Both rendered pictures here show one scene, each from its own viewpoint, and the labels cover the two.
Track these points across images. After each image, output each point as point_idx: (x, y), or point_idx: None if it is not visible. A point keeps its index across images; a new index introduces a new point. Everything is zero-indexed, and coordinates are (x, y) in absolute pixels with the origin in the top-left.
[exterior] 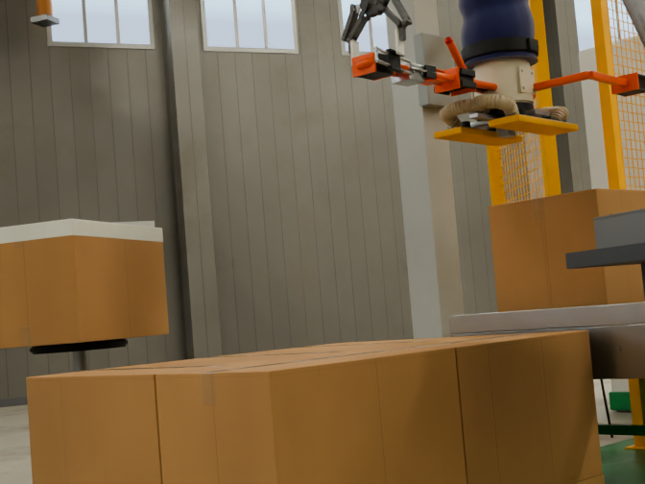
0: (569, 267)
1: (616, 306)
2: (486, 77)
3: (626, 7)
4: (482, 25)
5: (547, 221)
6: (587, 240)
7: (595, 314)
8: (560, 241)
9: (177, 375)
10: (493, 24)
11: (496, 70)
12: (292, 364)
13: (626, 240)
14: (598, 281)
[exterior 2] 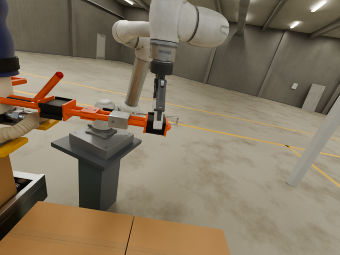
0: (105, 170)
1: (34, 184)
2: (4, 89)
3: (139, 86)
4: (8, 42)
5: None
6: (3, 168)
7: (25, 195)
8: None
9: None
10: (13, 44)
11: (10, 83)
12: (201, 244)
13: (116, 152)
14: (11, 183)
